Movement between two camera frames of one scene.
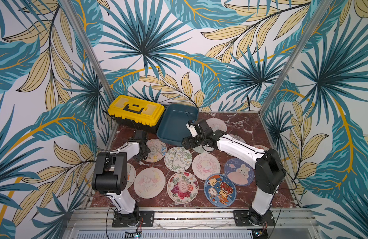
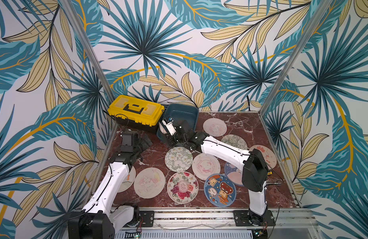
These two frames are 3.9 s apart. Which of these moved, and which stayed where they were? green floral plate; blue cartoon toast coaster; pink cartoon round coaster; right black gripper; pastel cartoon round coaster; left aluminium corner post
Moved: right black gripper; pastel cartoon round coaster
Stayed: left aluminium corner post; green floral plate; pink cartoon round coaster; blue cartoon toast coaster
